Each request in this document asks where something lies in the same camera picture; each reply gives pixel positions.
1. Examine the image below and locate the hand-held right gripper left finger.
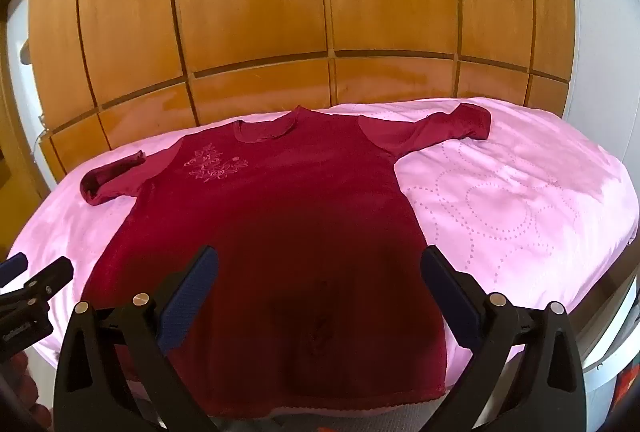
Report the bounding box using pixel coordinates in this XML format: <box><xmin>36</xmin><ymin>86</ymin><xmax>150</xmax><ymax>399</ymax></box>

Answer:
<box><xmin>52</xmin><ymin>245</ymin><xmax>221</xmax><ymax>432</ymax></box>

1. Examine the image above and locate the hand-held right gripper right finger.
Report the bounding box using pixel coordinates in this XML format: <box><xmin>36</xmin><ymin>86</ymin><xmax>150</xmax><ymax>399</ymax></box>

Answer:
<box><xmin>420</xmin><ymin>244</ymin><xmax>589</xmax><ymax>432</ymax></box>

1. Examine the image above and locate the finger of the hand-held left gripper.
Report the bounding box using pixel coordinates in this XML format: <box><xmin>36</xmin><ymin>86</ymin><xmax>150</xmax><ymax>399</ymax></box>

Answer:
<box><xmin>22</xmin><ymin>255</ymin><xmax>75</xmax><ymax>301</ymax></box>
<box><xmin>0</xmin><ymin>251</ymin><xmax>29</xmax><ymax>289</ymax></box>

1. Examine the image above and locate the dark red embroidered shirt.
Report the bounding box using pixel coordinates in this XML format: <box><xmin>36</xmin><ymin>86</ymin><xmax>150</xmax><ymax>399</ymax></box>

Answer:
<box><xmin>80</xmin><ymin>104</ymin><xmax>493</xmax><ymax>413</ymax></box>

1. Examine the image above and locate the person's left hand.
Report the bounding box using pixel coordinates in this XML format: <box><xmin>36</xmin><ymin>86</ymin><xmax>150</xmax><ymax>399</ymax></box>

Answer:
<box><xmin>9</xmin><ymin>349</ymin><xmax>41</xmax><ymax>418</ymax></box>

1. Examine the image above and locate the pink bed sheet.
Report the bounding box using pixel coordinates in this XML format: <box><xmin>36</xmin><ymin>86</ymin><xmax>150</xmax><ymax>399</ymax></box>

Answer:
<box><xmin>9</xmin><ymin>96</ymin><xmax>640</xmax><ymax>418</ymax></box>

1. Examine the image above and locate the white bed base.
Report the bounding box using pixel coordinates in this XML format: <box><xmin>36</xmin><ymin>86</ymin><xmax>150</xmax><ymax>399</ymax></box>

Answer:
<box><xmin>575</xmin><ymin>272</ymin><xmax>640</xmax><ymax>419</ymax></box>

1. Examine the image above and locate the wooden wardrobe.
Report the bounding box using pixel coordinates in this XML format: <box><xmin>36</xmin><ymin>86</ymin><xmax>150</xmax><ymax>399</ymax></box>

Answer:
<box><xmin>25</xmin><ymin>0</ymin><xmax>577</xmax><ymax>178</ymax></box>

